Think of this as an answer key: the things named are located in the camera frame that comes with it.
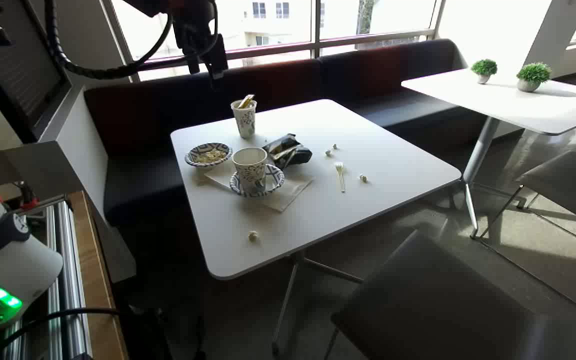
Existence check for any white plastic spoon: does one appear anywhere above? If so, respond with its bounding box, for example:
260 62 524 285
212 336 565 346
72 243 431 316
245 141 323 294
331 159 350 195

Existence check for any yellow snack packet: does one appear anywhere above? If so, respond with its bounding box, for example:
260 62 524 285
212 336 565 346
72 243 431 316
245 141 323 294
235 92 258 111

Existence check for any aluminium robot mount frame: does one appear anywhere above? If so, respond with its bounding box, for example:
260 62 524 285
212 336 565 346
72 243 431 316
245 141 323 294
3 198 96 360

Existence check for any gray chair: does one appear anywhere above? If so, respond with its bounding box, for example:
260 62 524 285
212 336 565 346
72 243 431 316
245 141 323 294
329 228 576 360
514 147 576 234

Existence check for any small green potted plant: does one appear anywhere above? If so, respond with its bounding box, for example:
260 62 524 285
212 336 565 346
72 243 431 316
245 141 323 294
469 58 500 87
514 60 554 93

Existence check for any blue patterned paper bowl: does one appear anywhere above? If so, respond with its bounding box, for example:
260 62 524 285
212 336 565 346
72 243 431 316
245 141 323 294
181 140 232 170
228 161 285 198

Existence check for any black snack bag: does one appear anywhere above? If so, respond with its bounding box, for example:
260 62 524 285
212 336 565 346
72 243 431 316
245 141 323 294
262 132 314 170

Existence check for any white paper napkin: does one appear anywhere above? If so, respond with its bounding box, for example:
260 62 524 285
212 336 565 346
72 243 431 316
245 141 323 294
204 157 316 215

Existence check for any floral paper cup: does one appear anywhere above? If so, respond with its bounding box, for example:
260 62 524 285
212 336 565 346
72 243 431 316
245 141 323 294
228 93 260 141
229 145 271 195

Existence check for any white popcorn heap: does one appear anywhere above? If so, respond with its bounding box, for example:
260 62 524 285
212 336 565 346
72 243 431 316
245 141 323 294
193 145 225 166

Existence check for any wooden platform board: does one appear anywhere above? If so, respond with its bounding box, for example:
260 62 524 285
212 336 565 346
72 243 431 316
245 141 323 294
66 188 131 360

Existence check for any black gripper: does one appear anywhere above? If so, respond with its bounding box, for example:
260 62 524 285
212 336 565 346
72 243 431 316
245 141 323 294
170 0 229 79

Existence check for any black power cable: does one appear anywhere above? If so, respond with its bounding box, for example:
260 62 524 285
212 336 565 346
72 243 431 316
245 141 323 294
0 306 126 360

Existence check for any black bench sofa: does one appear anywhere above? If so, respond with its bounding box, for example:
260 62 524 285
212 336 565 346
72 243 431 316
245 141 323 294
83 38 486 226

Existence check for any white side table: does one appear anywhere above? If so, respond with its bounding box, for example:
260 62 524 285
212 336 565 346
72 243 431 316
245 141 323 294
399 65 576 241

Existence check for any white square table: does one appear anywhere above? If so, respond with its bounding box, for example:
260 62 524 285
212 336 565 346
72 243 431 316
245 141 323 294
168 97 464 360

